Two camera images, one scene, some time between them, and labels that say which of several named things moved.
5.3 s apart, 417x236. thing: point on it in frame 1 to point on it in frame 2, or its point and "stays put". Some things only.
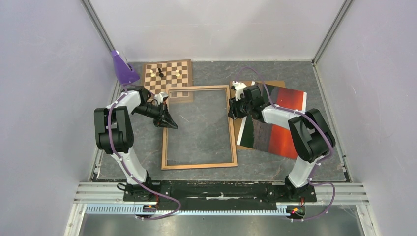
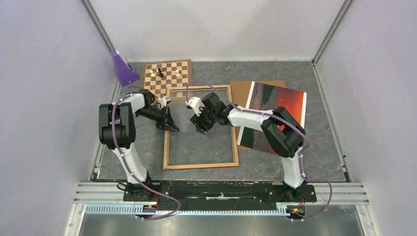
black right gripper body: [240, 108] to [206, 120]
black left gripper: [164, 119] stays put
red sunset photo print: [270, 138] stays put
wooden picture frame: [164, 166] stays put
